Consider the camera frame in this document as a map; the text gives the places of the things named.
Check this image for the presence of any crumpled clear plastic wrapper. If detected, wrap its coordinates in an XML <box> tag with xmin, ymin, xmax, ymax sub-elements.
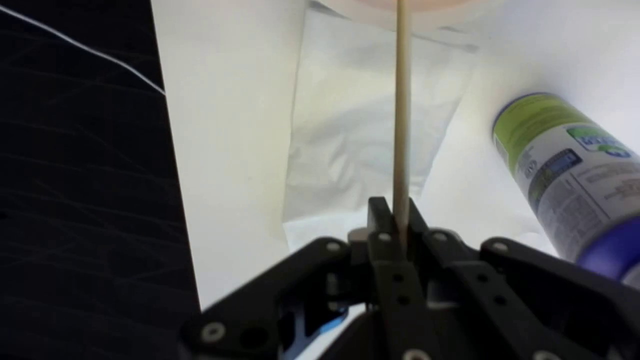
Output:
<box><xmin>282</xmin><ymin>4</ymin><xmax>481</xmax><ymax>250</ymax></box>

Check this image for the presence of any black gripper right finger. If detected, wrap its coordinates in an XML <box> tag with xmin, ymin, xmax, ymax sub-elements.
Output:
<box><xmin>404</xmin><ymin>198</ymin><xmax>640</xmax><ymax>360</ymax></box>

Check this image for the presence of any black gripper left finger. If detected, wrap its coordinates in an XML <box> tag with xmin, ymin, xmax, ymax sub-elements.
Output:
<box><xmin>177</xmin><ymin>195</ymin><xmax>435</xmax><ymax>360</ymax></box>

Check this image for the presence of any white spray bottle green label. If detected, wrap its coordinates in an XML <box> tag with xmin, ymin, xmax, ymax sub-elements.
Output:
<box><xmin>489</xmin><ymin>89</ymin><xmax>640</xmax><ymax>290</ymax></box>

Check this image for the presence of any light wooden chopstick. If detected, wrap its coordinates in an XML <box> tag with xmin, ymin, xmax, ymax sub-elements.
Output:
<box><xmin>389</xmin><ymin>0</ymin><xmax>414</xmax><ymax>253</ymax></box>

